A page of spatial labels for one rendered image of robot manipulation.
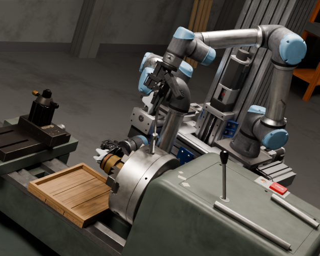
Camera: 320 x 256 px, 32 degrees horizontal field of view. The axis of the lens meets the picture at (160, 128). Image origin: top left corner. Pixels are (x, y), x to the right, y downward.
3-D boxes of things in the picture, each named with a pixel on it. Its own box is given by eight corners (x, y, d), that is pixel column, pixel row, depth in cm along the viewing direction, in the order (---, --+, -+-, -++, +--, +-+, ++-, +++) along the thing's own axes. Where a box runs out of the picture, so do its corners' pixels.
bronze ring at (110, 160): (132, 159, 230) (115, 148, 233) (120, 164, 222) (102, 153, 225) (125, 178, 233) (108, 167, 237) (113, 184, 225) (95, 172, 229)
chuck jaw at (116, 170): (136, 178, 221) (121, 184, 211) (132, 188, 223) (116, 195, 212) (115, 164, 225) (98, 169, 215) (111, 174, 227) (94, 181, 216)
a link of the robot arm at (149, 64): (164, 79, 297) (168, 105, 245) (137, 70, 296) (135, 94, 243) (171, 58, 294) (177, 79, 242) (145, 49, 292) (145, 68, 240)
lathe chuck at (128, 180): (163, 200, 243) (181, 142, 226) (119, 236, 219) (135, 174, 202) (147, 190, 246) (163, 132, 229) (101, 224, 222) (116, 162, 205)
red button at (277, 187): (286, 193, 222) (288, 188, 221) (281, 197, 217) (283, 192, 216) (272, 185, 224) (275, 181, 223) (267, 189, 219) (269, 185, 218)
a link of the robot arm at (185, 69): (186, 93, 288) (195, 69, 283) (161, 85, 287) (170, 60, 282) (186, 86, 299) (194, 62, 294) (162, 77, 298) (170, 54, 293)
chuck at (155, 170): (169, 204, 242) (188, 147, 225) (126, 241, 218) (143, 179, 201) (163, 200, 243) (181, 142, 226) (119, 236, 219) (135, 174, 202)
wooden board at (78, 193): (130, 202, 251) (133, 195, 249) (81, 228, 220) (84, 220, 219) (80, 169, 262) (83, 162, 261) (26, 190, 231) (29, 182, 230)
